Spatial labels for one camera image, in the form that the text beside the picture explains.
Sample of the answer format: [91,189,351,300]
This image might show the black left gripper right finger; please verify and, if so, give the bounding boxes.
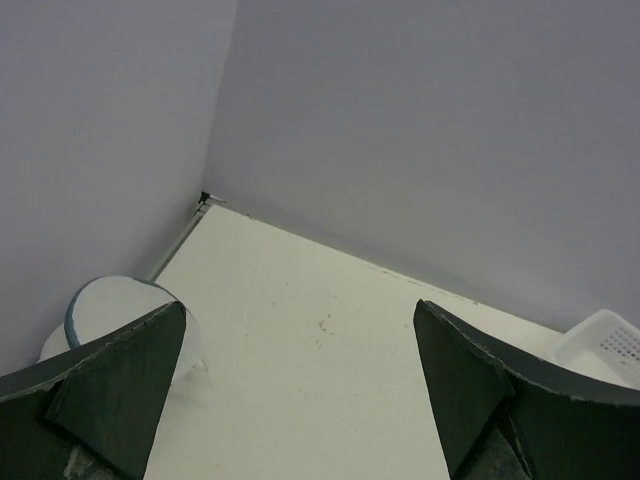
[413,301,639,479]

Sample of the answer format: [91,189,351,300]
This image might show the white plastic basket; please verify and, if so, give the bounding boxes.
[548,309,640,390]

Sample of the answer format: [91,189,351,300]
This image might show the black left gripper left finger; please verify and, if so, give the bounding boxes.
[1,301,186,479]

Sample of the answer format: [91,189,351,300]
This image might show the white mesh laundry bag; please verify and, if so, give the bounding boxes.
[34,275,208,399]

